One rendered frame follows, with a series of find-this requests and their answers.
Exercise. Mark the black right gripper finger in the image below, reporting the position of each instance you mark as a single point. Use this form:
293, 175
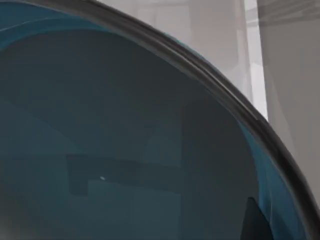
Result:
255, 222

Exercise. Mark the blue bowl with dark rim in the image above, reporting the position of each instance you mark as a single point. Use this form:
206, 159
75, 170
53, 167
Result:
130, 105

